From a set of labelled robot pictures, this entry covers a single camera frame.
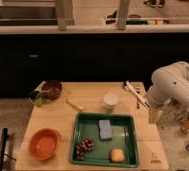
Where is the blue sponge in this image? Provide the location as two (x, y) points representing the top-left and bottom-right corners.
(99, 120), (113, 140)

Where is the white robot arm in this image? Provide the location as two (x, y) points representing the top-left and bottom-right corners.
(147, 61), (189, 108)

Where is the green plastic tray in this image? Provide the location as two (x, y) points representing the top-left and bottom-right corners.
(70, 112), (139, 168)

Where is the dark maroon bowl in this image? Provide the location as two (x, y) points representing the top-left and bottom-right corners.
(42, 80), (62, 100)

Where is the black stand tripod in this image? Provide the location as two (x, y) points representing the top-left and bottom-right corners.
(0, 128), (17, 171)

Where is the green black vegetable toy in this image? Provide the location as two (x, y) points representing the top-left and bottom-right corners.
(29, 90), (43, 107)

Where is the white knife utensil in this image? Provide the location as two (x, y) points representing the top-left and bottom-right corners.
(125, 81), (149, 109)

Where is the yellow banana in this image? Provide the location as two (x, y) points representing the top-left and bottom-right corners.
(66, 98), (84, 111)

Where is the white paper cup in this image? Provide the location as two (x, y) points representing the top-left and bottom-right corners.
(103, 93), (118, 112)

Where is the orange red bowl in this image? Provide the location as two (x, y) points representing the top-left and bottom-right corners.
(28, 128), (61, 161)

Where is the purple grape bunch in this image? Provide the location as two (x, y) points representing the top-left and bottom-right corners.
(75, 138), (95, 161)

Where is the yellow bread roll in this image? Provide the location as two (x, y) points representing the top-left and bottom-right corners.
(110, 148), (125, 163)

